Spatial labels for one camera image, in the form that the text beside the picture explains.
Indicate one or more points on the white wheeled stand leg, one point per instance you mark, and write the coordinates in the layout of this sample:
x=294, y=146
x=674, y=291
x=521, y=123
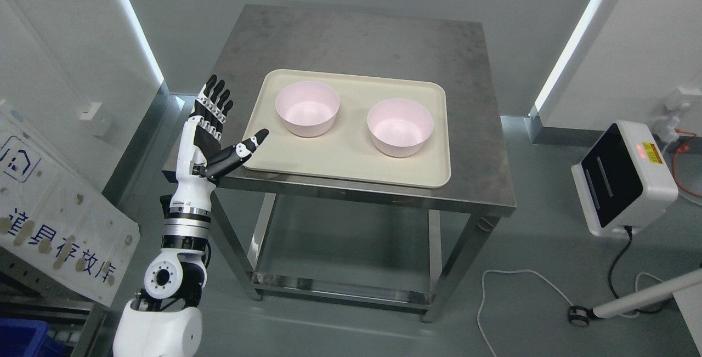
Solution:
x=685, y=289

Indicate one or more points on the white sign board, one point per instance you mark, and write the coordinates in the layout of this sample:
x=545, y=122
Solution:
x=58, y=223

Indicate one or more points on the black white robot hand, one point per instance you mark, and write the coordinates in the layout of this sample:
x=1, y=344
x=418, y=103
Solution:
x=201, y=156

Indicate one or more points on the white wall socket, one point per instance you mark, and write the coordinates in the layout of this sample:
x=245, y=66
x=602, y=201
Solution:
x=93, y=114

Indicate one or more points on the white black box device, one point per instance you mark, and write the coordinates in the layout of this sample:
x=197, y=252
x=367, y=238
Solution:
x=623, y=181

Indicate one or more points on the pink bowl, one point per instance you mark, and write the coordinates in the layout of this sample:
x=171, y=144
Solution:
x=308, y=109
x=399, y=127

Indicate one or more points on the blue crate bottom left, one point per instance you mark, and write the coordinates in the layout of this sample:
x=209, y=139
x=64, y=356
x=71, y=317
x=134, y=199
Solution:
x=24, y=337

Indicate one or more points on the white wall plug adapter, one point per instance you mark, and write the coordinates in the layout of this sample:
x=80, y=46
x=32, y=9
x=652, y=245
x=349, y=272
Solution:
x=676, y=105

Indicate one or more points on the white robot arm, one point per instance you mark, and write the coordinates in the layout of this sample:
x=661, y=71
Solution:
x=163, y=318

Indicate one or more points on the cream plastic tray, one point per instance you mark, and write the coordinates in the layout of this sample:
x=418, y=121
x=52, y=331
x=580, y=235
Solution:
x=346, y=150

